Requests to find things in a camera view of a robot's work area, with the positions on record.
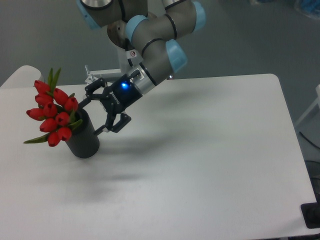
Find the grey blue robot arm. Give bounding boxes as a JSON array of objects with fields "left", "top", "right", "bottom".
[{"left": 77, "top": 0, "right": 206, "bottom": 135}]

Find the white metal base bracket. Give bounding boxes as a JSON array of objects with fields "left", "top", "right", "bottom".
[{"left": 84, "top": 65, "right": 123, "bottom": 85}]

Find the black device at table edge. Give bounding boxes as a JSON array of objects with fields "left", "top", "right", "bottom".
[{"left": 300, "top": 202, "right": 320, "bottom": 229}]

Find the white chair armrest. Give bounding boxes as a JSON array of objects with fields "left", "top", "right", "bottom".
[{"left": 0, "top": 65, "right": 46, "bottom": 89}]

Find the black ribbed cylindrical vase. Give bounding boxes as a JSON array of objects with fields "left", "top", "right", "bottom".
[{"left": 65, "top": 109, "right": 100, "bottom": 159}]

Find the black cable on pedestal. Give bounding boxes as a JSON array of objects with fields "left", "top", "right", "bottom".
[{"left": 124, "top": 38, "right": 137, "bottom": 68}]

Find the red tulip bouquet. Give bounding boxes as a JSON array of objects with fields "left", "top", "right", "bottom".
[{"left": 23, "top": 68, "right": 84, "bottom": 147}]

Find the white frame at right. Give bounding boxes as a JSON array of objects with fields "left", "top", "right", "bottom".
[{"left": 294, "top": 85, "right": 320, "bottom": 130}]

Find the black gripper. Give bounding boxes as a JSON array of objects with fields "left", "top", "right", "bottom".
[{"left": 78, "top": 74, "right": 143, "bottom": 136}]

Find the black cable on floor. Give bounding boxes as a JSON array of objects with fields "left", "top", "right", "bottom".
[{"left": 299, "top": 131, "right": 320, "bottom": 148}]

